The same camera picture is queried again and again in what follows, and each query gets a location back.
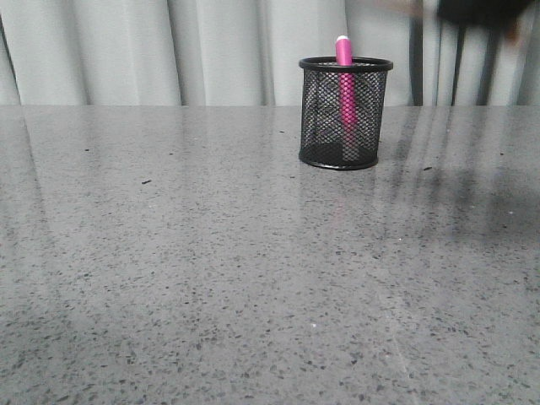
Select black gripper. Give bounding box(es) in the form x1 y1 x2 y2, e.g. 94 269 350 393
437 0 532 29

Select pink marker pen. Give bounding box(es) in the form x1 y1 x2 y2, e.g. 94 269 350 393
335 35 358 161

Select black mesh pen holder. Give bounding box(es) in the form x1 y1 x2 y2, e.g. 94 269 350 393
299 57 393 170

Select grey curtain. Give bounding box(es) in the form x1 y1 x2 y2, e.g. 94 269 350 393
1 1 539 106

